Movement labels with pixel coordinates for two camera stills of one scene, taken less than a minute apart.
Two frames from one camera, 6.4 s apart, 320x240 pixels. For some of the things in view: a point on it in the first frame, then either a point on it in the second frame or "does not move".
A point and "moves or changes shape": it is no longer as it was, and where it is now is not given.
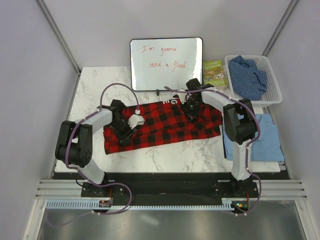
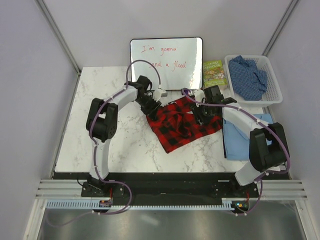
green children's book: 214,73 does not move
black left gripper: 124,138 to 151,112
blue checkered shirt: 248,82 does not move
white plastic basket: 272,95 does not move
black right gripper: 190,115 to 200,118
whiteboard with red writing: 157,62 does not move
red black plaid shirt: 166,123 moves or changes shape
